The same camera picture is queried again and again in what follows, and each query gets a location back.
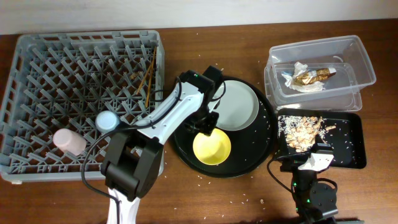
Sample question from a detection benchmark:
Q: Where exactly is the grey plastic dishwasher rack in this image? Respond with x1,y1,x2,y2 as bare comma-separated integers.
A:
1,30,164,184

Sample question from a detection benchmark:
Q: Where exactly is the grey round plate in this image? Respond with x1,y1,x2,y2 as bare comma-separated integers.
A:
208,80,259,131

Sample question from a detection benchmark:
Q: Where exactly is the wooden chopstick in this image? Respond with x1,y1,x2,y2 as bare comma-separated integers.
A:
145,46,157,108
136,61,154,94

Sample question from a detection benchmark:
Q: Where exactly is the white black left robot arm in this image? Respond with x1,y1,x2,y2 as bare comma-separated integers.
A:
81,66,224,223

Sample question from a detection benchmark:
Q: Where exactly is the clear plastic bin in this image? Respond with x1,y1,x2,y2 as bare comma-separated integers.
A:
264,35,376,111

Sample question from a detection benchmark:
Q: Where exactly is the yellow bowl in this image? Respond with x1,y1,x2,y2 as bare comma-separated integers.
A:
193,129,231,166

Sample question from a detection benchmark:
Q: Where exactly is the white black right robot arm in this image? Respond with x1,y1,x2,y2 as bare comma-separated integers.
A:
272,143,364,223

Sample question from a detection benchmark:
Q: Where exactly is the light blue plastic cup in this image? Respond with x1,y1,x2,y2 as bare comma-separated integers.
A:
95,111,120,134

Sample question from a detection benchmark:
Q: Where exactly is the white tissue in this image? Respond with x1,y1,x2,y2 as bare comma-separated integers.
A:
281,62,324,93

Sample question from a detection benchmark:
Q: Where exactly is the round black serving tray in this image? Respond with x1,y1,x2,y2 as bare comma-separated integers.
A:
170,77,277,178

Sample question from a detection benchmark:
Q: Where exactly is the rice and peanut shell waste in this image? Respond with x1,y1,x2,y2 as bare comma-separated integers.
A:
278,115,336,152

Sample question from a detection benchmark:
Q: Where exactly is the black rectangular waste tray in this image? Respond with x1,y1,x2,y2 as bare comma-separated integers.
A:
277,109,367,169

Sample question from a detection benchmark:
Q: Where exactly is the pink plastic cup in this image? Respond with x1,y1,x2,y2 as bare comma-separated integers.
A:
53,128,86,156

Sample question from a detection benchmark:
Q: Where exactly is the gold foil snack wrapper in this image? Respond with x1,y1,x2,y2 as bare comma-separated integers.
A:
294,68,336,86

